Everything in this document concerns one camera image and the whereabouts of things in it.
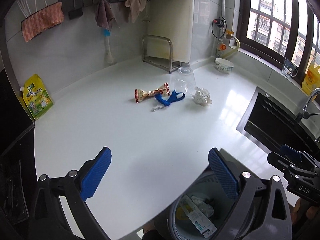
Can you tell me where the black kitchen sink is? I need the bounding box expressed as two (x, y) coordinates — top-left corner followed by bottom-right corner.
(236, 87), (319, 157)

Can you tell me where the blue white bottle brush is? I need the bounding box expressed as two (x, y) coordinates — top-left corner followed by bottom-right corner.
(104, 29), (114, 66)

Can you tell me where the yellow green detergent pouch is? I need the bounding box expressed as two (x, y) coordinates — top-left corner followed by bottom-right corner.
(20, 74), (54, 120)

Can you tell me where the yellow gas hose valve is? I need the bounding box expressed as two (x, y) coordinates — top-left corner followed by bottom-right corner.
(216, 29), (240, 59)

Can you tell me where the purple grey hanging rag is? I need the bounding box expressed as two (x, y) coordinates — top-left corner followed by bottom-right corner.
(95, 0), (115, 31)

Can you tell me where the white patterned ceramic bowl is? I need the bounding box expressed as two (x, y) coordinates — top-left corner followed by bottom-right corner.
(215, 57), (234, 74)

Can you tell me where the yellow oil bottle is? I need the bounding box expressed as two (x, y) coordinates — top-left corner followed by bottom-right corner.
(302, 61), (320, 95)

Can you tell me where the red white snack wrapper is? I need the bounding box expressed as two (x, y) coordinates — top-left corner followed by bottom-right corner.
(135, 82), (171, 103)

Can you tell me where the chrome faucet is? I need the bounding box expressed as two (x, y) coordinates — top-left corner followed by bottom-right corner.
(295, 88), (320, 122)

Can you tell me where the metal cutting board rack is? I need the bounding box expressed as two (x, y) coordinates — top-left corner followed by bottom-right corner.
(142, 34), (182, 73)

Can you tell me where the clear plastic cup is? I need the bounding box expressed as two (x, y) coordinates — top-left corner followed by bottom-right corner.
(170, 66), (196, 95)

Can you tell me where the person's right hand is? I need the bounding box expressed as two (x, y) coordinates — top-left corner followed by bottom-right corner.
(291, 198), (319, 224)

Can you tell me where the grey perforated trash bin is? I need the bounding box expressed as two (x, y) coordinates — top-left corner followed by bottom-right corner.
(168, 171), (235, 239)

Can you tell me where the pink hanging towel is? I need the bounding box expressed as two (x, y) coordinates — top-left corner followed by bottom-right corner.
(125, 0), (147, 23)

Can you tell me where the blue plastic handle piece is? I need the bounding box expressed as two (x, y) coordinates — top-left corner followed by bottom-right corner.
(155, 90), (185, 108)

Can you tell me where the yellow plastic piece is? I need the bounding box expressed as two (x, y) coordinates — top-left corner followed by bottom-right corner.
(176, 207), (188, 220)

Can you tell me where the small white screw piece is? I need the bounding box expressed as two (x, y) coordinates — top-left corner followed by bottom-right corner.
(151, 106), (166, 112)

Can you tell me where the glass mug with print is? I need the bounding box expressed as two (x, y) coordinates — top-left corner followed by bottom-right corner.
(281, 57), (298, 78)

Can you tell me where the window with dark frame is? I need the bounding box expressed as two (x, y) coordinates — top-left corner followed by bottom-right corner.
(236, 0), (319, 81)

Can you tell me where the pink wavy sponge cloth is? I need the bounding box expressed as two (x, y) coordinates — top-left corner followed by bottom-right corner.
(21, 2), (64, 42)

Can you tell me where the white cutting board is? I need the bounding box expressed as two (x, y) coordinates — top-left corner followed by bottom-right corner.
(147, 0), (195, 63)

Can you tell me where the printed paper ball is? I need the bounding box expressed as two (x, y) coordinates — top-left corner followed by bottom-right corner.
(193, 87), (212, 106)

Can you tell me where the white toothpaste box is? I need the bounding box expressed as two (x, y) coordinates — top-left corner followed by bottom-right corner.
(179, 194), (217, 238)

